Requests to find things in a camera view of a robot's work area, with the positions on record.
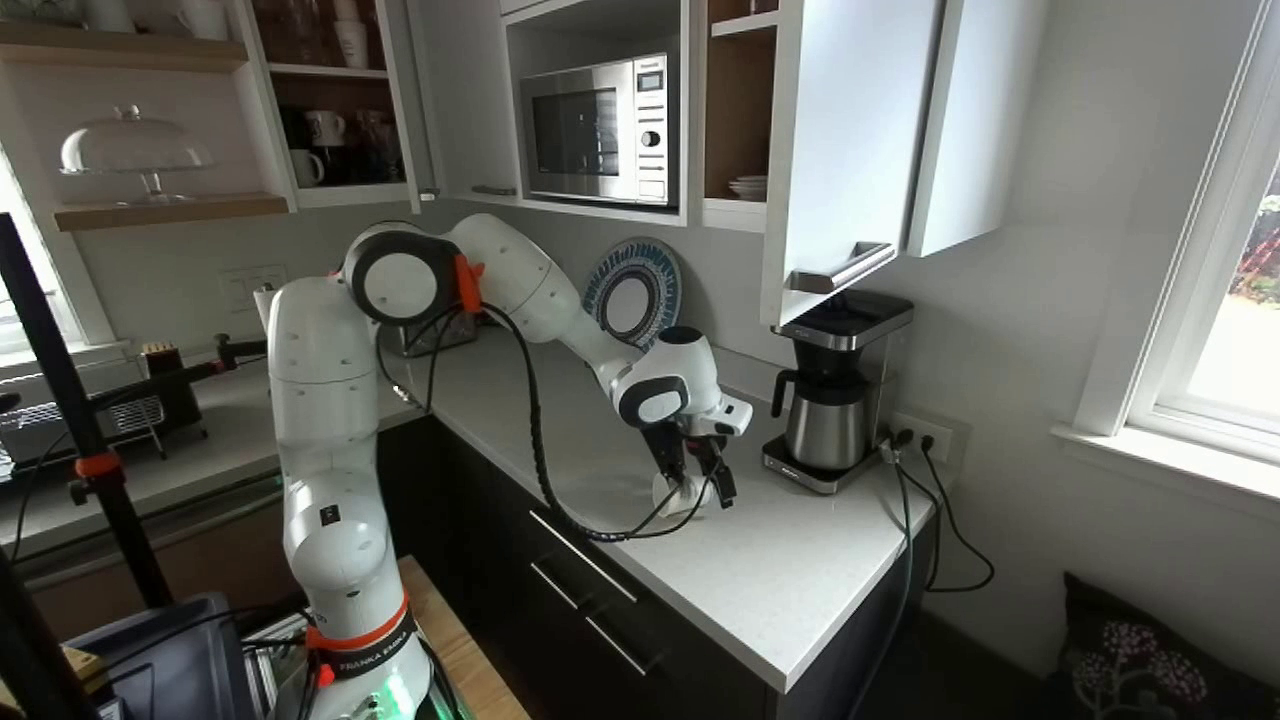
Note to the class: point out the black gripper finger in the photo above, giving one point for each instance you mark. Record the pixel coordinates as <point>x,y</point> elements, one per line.
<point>723,477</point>
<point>674,483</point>

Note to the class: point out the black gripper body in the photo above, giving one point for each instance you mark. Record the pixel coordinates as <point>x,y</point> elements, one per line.
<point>687,444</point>

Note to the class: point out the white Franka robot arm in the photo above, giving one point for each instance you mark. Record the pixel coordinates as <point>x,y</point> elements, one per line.
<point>326,426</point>

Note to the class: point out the steel drip coffee maker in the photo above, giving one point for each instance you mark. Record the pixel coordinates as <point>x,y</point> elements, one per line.
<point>827,413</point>

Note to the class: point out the blue patterned decorative plate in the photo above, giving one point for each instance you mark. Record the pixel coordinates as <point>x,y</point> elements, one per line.
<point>636,302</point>

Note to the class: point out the white bowl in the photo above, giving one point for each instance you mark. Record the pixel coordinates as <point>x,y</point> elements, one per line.
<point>751,184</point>

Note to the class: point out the wooden board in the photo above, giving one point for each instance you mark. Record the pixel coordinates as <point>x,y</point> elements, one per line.
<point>462,655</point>

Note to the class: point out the silver microwave oven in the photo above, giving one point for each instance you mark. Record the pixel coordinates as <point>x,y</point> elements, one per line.
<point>600,133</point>

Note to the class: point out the open white cabinet door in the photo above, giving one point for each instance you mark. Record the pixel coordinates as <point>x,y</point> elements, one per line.
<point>852,133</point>

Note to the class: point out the dark floral patterned cushion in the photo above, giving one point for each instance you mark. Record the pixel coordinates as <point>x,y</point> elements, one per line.
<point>1144,662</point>

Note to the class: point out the white ceramic pitcher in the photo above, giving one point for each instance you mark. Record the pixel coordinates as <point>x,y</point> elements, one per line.
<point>307,167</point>
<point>326,126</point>

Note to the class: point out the black countertop device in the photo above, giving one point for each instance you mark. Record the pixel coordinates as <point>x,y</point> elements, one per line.
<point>170,393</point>

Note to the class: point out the dark blue bag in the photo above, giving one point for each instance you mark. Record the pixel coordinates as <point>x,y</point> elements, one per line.
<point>173,667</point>

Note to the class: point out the black tripod pole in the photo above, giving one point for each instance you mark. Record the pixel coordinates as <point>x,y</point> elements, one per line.
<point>80,426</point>

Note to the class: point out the glass cake dome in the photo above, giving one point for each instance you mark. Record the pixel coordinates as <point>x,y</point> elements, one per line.
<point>133,149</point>

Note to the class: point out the white wall power outlet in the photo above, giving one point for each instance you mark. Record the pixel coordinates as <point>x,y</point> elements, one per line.
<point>924,438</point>

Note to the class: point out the white window frame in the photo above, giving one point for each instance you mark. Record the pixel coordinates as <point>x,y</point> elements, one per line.
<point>1172,333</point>

